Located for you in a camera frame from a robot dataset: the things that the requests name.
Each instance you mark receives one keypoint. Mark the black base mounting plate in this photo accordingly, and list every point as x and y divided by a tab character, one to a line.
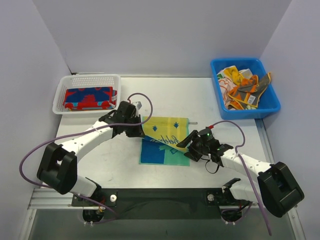
160	204

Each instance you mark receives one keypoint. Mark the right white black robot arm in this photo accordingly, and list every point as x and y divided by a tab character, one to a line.
273	184

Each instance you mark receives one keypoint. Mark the yellow orange towel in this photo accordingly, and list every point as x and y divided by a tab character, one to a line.
233	74

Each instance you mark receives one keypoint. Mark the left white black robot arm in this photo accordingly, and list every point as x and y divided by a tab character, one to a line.
59	164

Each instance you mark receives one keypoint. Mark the white perforated plastic basket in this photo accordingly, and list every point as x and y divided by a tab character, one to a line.
85	81

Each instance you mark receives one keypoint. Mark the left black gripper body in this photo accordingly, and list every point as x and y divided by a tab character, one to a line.
135	127

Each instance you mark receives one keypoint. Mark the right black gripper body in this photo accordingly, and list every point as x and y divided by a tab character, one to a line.
194	146

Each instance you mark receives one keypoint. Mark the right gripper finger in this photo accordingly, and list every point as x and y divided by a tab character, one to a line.
188	139
194	156

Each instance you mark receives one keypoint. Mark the green teal towel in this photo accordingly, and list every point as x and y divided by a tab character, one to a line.
159	146

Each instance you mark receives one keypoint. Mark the red blue tiger towel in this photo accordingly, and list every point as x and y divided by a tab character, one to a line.
90	98

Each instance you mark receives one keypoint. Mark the white patterned towel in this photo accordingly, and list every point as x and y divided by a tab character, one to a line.
226	85

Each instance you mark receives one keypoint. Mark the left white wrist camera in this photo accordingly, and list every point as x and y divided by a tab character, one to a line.
137	104

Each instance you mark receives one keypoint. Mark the grey orange-edged towel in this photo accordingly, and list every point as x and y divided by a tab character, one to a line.
246	96

